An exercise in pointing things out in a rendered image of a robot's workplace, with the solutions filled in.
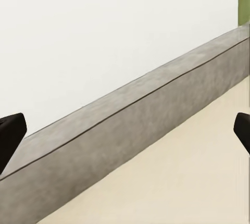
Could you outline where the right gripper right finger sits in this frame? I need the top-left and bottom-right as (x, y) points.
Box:
(233, 112), (250, 154)

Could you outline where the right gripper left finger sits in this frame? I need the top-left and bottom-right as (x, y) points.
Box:
(0, 112), (27, 175)

